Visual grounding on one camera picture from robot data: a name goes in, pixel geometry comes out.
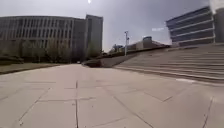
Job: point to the grass strip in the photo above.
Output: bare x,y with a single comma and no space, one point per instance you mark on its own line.
20,67

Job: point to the wide concrete steps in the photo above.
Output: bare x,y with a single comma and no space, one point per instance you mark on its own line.
186,65

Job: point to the small banded building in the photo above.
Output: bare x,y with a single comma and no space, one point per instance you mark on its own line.
191,28

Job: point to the low building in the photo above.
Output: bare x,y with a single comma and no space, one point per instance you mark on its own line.
146,44

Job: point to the lamp pole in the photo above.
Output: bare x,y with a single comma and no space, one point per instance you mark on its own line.
126,43

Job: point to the row of trees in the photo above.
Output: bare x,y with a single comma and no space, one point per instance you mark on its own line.
53,51

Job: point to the low concrete wall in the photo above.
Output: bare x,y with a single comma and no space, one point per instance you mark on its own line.
110,61

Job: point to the large grey building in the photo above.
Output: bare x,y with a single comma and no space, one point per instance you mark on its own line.
43,30

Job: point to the grey concrete slab pavement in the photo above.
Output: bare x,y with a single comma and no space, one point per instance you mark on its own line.
100,100

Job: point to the dark grey building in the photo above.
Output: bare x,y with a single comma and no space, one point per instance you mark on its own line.
219,26

